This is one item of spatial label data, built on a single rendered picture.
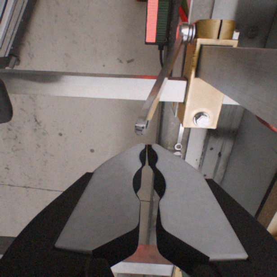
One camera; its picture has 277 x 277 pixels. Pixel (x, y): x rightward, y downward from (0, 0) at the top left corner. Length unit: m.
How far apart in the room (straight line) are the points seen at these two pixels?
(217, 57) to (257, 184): 0.39
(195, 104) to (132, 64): 0.88
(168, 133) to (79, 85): 0.27
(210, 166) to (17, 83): 0.56
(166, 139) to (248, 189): 0.25
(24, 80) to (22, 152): 1.31
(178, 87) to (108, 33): 0.90
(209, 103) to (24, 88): 0.26
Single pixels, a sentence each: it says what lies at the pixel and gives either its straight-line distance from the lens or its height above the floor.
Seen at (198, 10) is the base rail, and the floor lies 0.70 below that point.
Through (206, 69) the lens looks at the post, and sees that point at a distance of 0.22.
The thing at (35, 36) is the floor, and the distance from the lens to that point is 1.27.
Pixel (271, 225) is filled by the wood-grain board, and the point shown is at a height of 0.90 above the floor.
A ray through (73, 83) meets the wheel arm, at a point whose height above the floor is 0.86.
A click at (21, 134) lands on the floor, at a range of 1.52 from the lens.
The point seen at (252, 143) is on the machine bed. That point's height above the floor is 0.70.
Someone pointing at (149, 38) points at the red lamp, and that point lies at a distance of 0.42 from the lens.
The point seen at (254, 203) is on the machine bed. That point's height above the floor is 0.79.
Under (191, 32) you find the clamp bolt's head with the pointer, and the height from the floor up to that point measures 0.86.
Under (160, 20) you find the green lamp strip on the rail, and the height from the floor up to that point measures 0.70.
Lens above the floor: 1.12
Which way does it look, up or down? 62 degrees down
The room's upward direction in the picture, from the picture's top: 175 degrees counter-clockwise
